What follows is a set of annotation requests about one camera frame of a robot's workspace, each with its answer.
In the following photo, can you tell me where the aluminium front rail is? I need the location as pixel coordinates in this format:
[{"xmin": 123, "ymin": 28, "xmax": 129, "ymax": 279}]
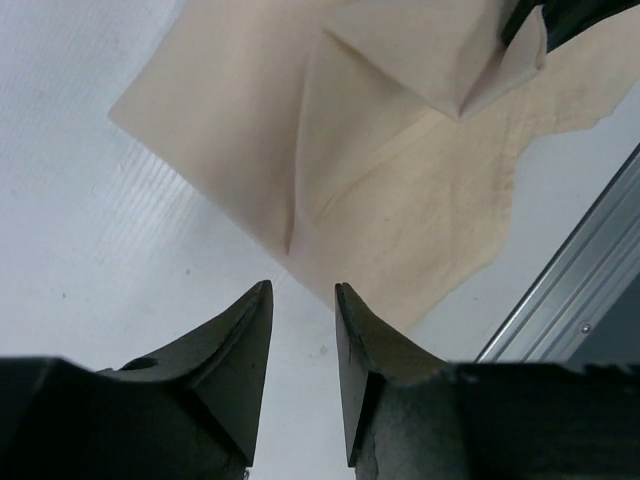
[{"xmin": 477, "ymin": 148, "xmax": 639, "ymax": 362}]

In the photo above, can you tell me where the beige cloth mat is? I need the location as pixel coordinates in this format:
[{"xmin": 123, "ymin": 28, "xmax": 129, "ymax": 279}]
[{"xmin": 109, "ymin": 1, "xmax": 639, "ymax": 359}]

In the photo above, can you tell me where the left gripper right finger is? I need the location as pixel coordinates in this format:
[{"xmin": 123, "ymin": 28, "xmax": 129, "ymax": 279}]
[{"xmin": 335, "ymin": 283, "xmax": 639, "ymax": 479}]

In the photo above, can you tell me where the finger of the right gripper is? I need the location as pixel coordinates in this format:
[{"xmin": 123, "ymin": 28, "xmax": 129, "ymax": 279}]
[
  {"xmin": 542, "ymin": 0, "xmax": 639, "ymax": 53},
  {"xmin": 500, "ymin": 0, "xmax": 543, "ymax": 48}
]

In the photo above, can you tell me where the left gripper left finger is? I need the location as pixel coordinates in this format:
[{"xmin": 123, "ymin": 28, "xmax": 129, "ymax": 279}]
[{"xmin": 1, "ymin": 281, "xmax": 273, "ymax": 479}]

